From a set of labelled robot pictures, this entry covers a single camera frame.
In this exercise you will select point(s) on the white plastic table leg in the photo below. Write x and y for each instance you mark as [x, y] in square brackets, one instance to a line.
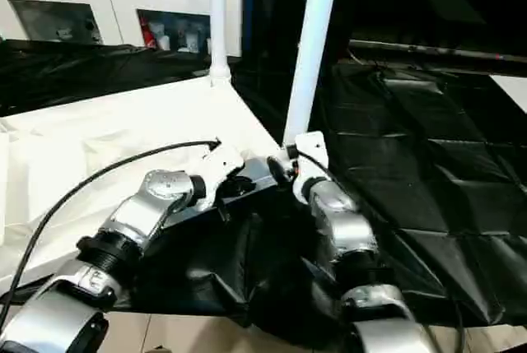
[313, 40]
[218, 19]

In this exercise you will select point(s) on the white plastic table top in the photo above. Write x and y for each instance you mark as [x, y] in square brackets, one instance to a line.
[103, 143]

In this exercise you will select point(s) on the black plastic mat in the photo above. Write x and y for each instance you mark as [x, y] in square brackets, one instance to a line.
[411, 205]

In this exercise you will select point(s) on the small white cup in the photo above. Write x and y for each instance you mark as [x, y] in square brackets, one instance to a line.
[208, 44]
[163, 42]

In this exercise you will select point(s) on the red box in cabinet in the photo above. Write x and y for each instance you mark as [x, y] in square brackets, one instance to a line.
[148, 34]

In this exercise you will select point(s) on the white flat board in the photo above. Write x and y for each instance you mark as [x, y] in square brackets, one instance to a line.
[512, 91]

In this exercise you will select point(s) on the dark metal rail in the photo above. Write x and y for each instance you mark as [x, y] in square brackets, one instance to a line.
[432, 50]

